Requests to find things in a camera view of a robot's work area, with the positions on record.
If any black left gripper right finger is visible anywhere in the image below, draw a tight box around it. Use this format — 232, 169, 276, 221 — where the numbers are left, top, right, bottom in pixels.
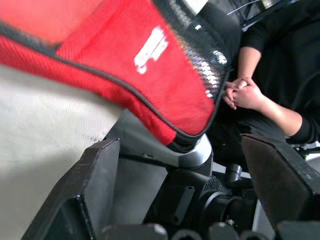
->
239, 133, 320, 240

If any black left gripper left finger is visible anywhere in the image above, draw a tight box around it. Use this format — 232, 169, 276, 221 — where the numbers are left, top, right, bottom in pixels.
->
22, 137, 121, 240

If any red table tennis paddle case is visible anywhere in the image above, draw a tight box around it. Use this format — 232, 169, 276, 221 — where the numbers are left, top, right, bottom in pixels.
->
0, 0, 232, 147

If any person's left hand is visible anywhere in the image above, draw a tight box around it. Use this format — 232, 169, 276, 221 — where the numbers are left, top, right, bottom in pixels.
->
223, 83, 270, 111

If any person's right hand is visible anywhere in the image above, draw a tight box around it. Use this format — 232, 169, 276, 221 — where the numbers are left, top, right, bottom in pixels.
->
226, 76, 254, 90

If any black office chair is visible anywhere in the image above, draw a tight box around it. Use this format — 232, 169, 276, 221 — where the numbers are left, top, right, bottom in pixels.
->
221, 143, 320, 187

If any silver and black robot body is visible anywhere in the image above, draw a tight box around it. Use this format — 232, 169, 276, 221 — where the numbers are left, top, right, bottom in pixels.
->
103, 111, 258, 235

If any person's black clothed body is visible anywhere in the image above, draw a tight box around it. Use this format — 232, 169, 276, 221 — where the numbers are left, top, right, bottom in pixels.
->
206, 0, 320, 167

